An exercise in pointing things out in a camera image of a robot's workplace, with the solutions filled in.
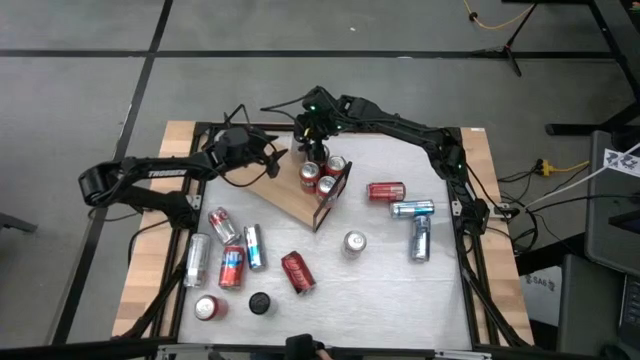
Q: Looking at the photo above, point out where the white cardboard box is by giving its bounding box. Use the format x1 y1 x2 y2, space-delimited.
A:
519 264 564 329

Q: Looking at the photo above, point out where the person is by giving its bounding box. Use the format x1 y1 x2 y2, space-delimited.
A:
284 333 331 360

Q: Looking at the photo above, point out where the silver Diet Coke can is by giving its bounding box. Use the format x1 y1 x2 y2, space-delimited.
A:
341 229 368 260

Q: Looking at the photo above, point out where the yellow floor cable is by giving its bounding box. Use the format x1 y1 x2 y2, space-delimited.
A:
462 0 536 31

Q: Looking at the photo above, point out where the silver and red soda can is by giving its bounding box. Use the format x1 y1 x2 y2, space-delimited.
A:
207 206 242 246

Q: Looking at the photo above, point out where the wooden table side board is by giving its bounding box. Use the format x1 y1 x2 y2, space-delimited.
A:
459 126 535 346
110 119 201 339

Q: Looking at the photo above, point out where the red Fanta can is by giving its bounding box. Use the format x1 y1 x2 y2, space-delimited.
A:
218 244 247 291
315 174 339 204
325 154 348 179

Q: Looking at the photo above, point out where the black aluminium table frame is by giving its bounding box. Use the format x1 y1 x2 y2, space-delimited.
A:
112 119 534 360

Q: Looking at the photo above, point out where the blue and silver slim can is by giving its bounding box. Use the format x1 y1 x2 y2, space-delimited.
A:
243 223 269 272
410 214 432 263
389 199 436 219

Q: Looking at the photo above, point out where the white cable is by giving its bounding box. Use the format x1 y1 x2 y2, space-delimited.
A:
524 142 640 211

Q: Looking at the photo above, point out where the black desk frame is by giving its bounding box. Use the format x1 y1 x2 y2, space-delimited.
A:
502 0 640 137

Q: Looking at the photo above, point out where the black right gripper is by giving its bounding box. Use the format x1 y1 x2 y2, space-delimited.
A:
295 87 346 164

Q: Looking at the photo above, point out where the red Coca-Cola can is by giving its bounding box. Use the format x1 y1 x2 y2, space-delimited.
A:
280 249 318 296
366 181 407 203

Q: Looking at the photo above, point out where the black tripod stand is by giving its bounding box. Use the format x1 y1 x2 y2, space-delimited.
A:
472 2 539 79

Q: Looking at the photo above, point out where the wooden shelf board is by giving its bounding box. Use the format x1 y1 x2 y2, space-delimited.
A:
222 127 354 230

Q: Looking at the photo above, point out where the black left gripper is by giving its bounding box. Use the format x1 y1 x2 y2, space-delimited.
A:
215 124 290 180

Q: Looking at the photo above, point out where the white paper label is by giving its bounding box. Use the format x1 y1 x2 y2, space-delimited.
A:
603 148 640 179

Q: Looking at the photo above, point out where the grey cabinet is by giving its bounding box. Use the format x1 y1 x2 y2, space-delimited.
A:
555 253 640 359
584 130 640 276

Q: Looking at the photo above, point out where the grey chair foot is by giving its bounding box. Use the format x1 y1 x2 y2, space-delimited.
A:
0 212 39 234

